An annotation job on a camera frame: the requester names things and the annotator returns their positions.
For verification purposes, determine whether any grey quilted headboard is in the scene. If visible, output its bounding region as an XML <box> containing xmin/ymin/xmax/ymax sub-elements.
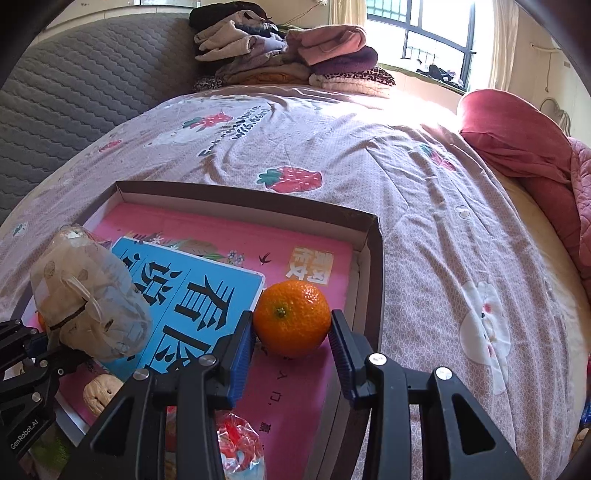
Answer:
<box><xmin>0</xmin><ymin>11</ymin><xmax>204</xmax><ymax>222</ymax></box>

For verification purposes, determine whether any strawberry print bed sheet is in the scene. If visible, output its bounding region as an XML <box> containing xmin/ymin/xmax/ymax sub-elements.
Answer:
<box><xmin>0</xmin><ymin>83</ymin><xmax>591</xmax><ymax>480</ymax></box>

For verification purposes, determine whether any green knitted ring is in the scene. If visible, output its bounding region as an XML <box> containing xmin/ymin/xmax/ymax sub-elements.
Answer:
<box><xmin>28</xmin><ymin>431</ymin><xmax>75</xmax><ymax>476</ymax></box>

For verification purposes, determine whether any barred window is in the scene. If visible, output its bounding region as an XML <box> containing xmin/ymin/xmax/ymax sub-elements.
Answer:
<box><xmin>365</xmin><ymin>0</ymin><xmax>476</xmax><ymax>90</ymax></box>

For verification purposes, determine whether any cream curtain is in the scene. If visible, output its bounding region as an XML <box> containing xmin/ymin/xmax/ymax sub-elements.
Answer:
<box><xmin>492</xmin><ymin>0</ymin><xmax>520</xmax><ymax>93</ymax></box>

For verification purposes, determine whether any small colourful toy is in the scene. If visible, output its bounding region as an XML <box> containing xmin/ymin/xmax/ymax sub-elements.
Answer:
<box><xmin>573</xmin><ymin>399</ymin><xmax>591</xmax><ymax>457</ymax></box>

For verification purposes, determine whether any sheer drawstring pouch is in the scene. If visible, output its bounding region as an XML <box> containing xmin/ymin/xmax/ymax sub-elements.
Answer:
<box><xmin>30</xmin><ymin>224</ymin><xmax>153</xmax><ymax>363</ymax></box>

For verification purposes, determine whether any pink quilted blanket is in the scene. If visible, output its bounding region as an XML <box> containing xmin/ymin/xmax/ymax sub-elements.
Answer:
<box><xmin>522</xmin><ymin>136</ymin><xmax>591</xmax><ymax>278</ymax></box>

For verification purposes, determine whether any red pillow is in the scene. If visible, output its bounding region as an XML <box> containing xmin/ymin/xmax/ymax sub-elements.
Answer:
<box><xmin>457</xmin><ymin>89</ymin><xmax>575</xmax><ymax>199</ymax></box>

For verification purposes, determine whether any white wall cable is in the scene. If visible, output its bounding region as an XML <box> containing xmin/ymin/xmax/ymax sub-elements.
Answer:
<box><xmin>531</xmin><ymin>41</ymin><xmax>575</xmax><ymax>134</ymax></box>

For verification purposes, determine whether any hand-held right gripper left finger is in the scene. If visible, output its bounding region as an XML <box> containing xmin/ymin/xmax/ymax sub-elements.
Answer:
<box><xmin>74</xmin><ymin>310</ymin><xmax>257</xmax><ymax>480</ymax></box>

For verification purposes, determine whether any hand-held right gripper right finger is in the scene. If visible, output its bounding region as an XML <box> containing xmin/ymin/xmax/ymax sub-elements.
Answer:
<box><xmin>327</xmin><ymin>309</ymin><xmax>529</xmax><ymax>480</ymax></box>

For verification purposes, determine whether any brown walnut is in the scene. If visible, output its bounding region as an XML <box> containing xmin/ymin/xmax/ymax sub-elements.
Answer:
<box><xmin>83</xmin><ymin>374</ymin><xmax>125</xmax><ymax>416</ymax></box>

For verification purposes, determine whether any pile of folded clothes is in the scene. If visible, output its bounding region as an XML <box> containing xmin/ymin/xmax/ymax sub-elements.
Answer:
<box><xmin>188</xmin><ymin>1</ymin><xmax>397</xmax><ymax>97</ymax></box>

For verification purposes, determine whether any red and white toy egg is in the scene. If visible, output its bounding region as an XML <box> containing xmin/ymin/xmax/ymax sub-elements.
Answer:
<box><xmin>215</xmin><ymin>411</ymin><xmax>267</xmax><ymax>480</ymax></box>

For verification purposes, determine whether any pink picture book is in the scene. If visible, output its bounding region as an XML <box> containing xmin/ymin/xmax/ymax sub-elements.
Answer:
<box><xmin>23</xmin><ymin>203</ymin><xmax>356</xmax><ymax>480</ymax></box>

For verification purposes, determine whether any dark cloth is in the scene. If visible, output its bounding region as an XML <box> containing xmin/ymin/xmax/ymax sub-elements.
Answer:
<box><xmin>418</xmin><ymin>64</ymin><xmax>465</xmax><ymax>88</ymax></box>

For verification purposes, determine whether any shallow brown cardboard box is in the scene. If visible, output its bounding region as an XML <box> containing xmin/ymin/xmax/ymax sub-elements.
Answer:
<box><xmin>0</xmin><ymin>180</ymin><xmax>385</xmax><ymax>480</ymax></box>

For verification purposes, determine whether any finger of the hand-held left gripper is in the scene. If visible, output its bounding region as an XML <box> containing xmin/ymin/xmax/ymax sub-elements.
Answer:
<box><xmin>0</xmin><ymin>320</ymin><xmax>41</xmax><ymax>370</ymax></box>
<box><xmin>0</xmin><ymin>342</ymin><xmax>93</xmax><ymax>416</ymax></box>

